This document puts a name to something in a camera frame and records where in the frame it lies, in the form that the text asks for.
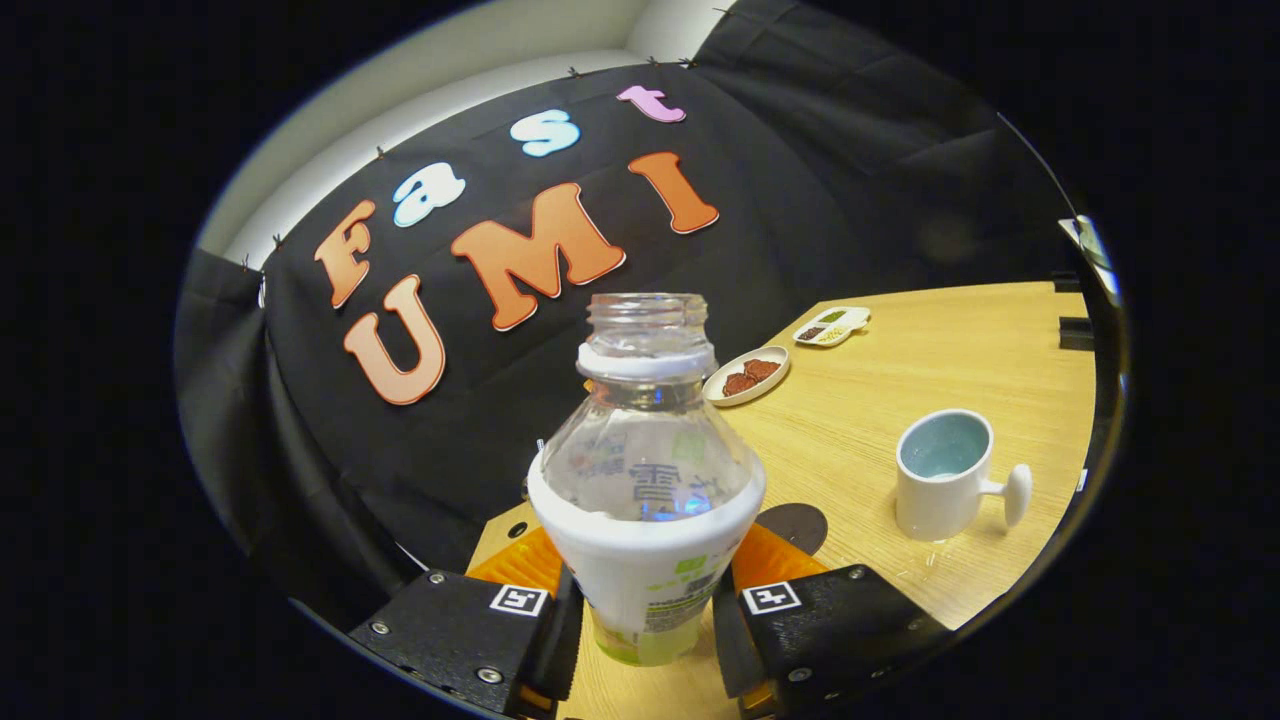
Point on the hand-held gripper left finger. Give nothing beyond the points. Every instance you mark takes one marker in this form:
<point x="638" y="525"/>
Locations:
<point x="450" y="630"/>

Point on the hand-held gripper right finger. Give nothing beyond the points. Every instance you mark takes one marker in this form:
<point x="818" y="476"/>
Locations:
<point x="840" y="630"/>

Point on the dark brown round coaster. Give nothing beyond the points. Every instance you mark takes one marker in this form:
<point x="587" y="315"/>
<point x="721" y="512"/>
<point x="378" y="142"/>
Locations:
<point x="800" y="525"/>

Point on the white cup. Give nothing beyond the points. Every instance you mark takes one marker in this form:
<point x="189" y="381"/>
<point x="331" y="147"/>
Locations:
<point x="935" y="500"/>

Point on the clear plastic juice bottle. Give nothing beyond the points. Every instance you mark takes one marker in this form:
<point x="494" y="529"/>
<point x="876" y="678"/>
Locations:
<point x="645" y="560"/>

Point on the wooden table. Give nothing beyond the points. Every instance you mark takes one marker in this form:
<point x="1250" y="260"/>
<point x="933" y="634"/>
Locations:
<point x="900" y="380"/>

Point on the white oval plate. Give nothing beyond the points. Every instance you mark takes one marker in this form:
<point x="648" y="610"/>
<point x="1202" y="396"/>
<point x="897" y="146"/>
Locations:
<point x="722" y="392"/>

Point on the reddish brown food pieces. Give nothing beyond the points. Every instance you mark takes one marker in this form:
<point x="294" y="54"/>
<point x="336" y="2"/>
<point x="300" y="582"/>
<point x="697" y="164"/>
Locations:
<point x="750" y="376"/>

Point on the white divided spice dish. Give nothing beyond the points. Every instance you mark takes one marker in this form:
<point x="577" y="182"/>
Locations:
<point x="850" y="318"/>

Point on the small black block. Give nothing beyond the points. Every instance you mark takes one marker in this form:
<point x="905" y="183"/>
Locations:
<point x="1076" y="334"/>

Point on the black backdrop cloth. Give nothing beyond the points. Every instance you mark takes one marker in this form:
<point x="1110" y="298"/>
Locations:
<point x="820" y="200"/>

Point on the small white device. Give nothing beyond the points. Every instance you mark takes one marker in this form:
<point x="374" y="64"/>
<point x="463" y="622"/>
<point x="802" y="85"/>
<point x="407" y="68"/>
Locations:
<point x="1090" y="250"/>

